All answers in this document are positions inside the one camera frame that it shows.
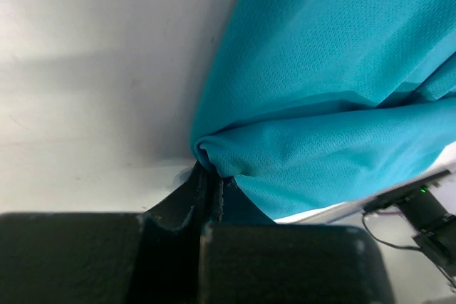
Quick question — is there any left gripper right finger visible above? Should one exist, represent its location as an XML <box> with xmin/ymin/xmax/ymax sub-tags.
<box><xmin>211</xmin><ymin>177</ymin><xmax>276</xmax><ymax>226</ymax></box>

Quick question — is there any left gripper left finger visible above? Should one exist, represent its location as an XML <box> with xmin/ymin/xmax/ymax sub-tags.
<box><xmin>142</xmin><ymin>162</ymin><xmax>210</xmax><ymax>303</ymax></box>

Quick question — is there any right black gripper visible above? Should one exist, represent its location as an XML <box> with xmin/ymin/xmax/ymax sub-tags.
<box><xmin>362</xmin><ymin>170</ymin><xmax>455</xmax><ymax>276</ymax></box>

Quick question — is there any teal t-shirt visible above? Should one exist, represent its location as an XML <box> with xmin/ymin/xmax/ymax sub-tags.
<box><xmin>190</xmin><ymin>0</ymin><xmax>455</xmax><ymax>219</ymax></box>

